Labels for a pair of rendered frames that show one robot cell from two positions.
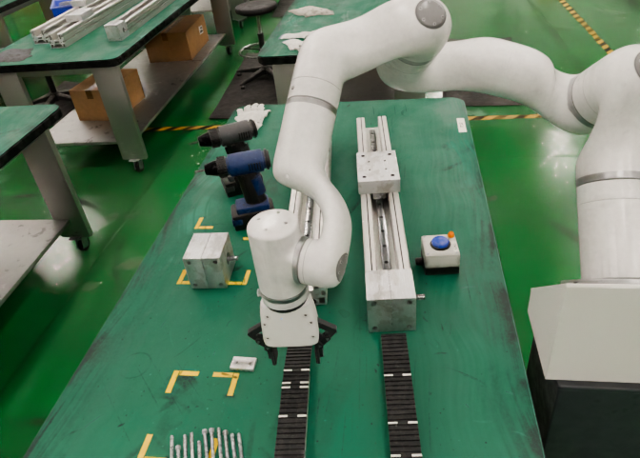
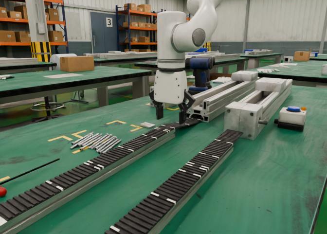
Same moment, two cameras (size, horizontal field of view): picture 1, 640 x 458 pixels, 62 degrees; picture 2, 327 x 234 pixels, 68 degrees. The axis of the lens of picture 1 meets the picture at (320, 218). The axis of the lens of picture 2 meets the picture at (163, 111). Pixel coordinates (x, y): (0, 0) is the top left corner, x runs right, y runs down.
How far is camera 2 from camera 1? 0.62 m
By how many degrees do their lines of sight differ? 31
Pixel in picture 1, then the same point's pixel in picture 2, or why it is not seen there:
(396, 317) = (242, 125)
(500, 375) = (303, 170)
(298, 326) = (171, 86)
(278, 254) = (166, 24)
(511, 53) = not seen: outside the picture
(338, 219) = (205, 9)
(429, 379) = (245, 156)
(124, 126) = not seen: hidden behind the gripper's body
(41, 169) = (136, 94)
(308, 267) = (178, 30)
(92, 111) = not seen: hidden behind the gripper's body
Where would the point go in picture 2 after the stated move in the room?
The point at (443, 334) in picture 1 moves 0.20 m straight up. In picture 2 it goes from (271, 146) to (280, 78)
